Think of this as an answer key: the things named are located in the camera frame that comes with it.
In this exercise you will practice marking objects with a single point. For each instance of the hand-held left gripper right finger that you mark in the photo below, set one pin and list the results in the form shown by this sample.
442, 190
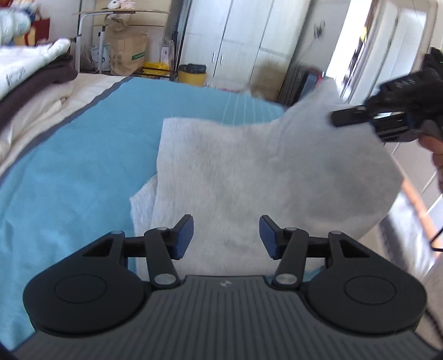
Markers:
269, 237

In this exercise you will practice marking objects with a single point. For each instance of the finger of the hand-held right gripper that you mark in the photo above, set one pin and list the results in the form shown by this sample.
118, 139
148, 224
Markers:
351, 116

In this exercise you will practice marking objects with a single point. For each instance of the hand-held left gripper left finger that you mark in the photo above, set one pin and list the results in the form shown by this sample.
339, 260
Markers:
183, 237

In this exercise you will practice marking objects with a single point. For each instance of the white towel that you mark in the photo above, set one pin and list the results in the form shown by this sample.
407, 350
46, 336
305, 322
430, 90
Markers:
259, 166

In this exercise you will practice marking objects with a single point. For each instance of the person's right hand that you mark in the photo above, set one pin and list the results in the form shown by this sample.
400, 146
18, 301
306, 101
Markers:
432, 143

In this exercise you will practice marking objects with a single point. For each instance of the dark suitcase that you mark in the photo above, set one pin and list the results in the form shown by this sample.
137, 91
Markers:
297, 83

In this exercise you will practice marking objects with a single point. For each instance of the blue and cream bed cover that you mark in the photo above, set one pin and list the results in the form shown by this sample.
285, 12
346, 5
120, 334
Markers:
69, 173

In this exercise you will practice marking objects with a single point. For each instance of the white wardrobe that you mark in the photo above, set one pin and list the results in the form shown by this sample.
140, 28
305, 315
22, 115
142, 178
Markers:
242, 34

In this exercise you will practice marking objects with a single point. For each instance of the yellow trash bin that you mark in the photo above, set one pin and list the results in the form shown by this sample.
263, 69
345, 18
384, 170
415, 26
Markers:
192, 78

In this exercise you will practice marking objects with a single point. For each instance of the yellow plastic bag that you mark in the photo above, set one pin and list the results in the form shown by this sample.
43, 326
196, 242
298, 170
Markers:
155, 67

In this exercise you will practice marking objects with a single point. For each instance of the brown paper bag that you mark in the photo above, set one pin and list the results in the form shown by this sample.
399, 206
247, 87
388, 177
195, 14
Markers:
128, 48

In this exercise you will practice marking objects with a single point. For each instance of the white plastic bag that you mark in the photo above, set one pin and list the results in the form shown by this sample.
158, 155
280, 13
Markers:
100, 57

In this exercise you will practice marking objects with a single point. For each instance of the dark folded garment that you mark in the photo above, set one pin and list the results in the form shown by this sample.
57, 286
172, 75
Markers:
34, 86

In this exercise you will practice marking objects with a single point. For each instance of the white folded shirt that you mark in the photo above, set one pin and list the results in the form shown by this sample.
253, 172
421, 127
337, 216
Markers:
27, 65

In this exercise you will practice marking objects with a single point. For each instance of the side table with metal legs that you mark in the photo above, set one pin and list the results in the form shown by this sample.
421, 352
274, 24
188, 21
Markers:
121, 12

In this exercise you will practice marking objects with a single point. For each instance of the small white plush toy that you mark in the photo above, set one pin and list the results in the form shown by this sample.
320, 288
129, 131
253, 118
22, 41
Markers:
119, 4

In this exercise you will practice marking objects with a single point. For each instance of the red bag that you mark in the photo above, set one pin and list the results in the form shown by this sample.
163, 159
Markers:
41, 31

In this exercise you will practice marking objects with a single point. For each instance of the light blue quilted blanket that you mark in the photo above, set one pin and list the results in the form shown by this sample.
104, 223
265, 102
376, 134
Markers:
14, 24

